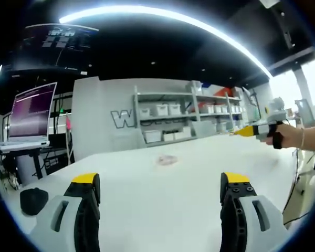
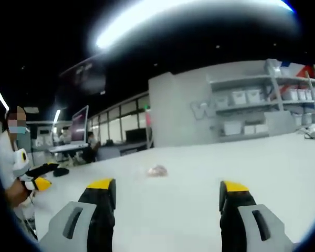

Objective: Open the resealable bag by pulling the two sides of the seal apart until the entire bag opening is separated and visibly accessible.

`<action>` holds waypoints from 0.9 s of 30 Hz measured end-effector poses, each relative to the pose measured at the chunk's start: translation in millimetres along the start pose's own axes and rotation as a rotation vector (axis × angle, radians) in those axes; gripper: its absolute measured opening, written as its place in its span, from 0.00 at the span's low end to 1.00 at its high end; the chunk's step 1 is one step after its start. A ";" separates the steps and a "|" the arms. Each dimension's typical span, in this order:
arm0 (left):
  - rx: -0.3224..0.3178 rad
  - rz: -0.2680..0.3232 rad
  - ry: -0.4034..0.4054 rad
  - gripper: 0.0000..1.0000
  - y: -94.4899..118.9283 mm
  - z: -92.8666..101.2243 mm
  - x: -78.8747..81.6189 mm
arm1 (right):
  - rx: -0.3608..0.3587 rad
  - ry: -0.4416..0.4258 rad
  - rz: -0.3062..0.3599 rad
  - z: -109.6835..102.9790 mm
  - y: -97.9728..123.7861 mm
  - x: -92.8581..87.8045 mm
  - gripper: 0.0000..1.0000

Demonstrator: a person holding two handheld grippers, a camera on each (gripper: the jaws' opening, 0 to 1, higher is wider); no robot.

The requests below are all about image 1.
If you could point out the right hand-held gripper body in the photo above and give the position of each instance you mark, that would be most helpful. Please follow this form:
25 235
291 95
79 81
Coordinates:
277 110

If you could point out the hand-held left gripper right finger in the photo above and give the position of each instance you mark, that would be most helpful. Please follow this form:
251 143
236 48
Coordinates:
271 218

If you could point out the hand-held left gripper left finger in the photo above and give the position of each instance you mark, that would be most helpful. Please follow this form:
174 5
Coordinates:
48 218

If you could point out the person's right hand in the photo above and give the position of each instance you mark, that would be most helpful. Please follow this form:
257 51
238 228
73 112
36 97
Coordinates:
291 137

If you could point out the black pouch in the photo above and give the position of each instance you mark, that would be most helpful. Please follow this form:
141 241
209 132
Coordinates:
32 200

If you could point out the black computer case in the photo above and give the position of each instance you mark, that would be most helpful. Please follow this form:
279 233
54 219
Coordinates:
55 164

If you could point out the red and blue carton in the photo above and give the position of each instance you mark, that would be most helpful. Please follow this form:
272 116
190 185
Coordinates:
221 92

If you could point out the white office chair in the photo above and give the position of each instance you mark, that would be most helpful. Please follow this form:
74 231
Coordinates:
312 172

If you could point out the grey metal shelving unit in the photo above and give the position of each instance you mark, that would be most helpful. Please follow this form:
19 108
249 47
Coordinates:
194 105
162 94

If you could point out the white standing desk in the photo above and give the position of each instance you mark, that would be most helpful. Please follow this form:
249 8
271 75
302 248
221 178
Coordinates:
15 151

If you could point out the black monitor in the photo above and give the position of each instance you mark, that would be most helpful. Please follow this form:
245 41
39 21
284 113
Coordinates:
57 141

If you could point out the grey shelf with bins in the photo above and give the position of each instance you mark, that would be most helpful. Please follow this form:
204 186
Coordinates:
162 109

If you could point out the purple screen monitor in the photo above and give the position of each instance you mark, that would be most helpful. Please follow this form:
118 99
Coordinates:
31 113

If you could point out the hanging dark screen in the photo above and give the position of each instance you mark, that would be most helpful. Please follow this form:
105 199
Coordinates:
57 42

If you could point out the long ceiling light strip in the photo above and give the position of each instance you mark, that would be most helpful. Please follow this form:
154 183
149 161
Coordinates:
68 19

